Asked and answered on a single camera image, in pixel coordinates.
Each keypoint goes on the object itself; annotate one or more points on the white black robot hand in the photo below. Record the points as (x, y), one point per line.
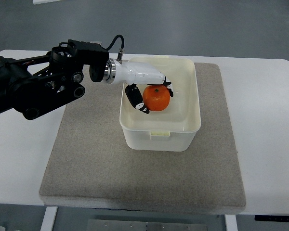
(133, 73)

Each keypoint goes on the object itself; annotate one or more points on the orange fruit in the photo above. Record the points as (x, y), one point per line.
(156, 97)

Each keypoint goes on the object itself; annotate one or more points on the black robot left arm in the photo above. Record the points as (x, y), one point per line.
(38, 85)

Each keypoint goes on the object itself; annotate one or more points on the white plastic box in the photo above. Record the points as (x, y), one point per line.
(173, 128)

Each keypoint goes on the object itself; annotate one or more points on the small clear plastic piece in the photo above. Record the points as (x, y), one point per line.
(96, 42)

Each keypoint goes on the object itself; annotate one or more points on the grey foam mat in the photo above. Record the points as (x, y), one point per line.
(92, 166)

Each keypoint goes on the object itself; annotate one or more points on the white object top edge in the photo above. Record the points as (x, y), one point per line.
(36, 2)

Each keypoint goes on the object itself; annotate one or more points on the white table leg left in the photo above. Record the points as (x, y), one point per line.
(49, 218)

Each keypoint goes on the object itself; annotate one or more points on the white table leg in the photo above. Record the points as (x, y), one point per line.
(231, 223)
(49, 218)

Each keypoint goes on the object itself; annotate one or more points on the white table leg right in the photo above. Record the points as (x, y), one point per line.
(231, 223)

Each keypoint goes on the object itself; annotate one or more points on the black table control panel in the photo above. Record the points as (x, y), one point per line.
(271, 218)

